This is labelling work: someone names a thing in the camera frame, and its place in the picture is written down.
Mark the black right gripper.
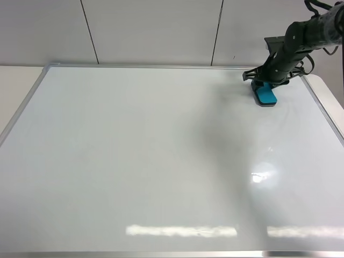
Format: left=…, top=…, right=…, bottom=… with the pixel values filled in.
left=242, top=51, right=306, bottom=87

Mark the blue whiteboard eraser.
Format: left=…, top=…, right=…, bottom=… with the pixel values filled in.
left=251, top=81, right=277, bottom=107

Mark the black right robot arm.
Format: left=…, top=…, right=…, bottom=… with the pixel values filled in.
left=242, top=1, right=343, bottom=87

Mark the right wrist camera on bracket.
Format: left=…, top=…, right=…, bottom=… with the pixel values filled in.
left=264, top=36, right=284, bottom=54

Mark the white whiteboard with aluminium frame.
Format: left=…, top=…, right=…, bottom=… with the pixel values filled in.
left=1, top=64, right=343, bottom=257

